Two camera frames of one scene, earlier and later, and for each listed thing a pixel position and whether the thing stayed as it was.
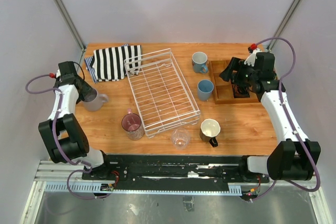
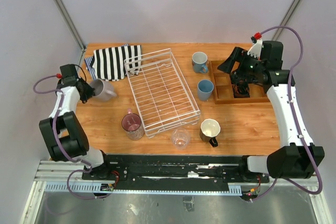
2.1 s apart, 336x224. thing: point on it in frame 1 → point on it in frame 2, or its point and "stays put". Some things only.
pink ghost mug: x=132 y=123 stays put
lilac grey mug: x=93 y=101 → x=103 y=90
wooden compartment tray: x=222 y=90 stays put
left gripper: x=86 y=89 stays put
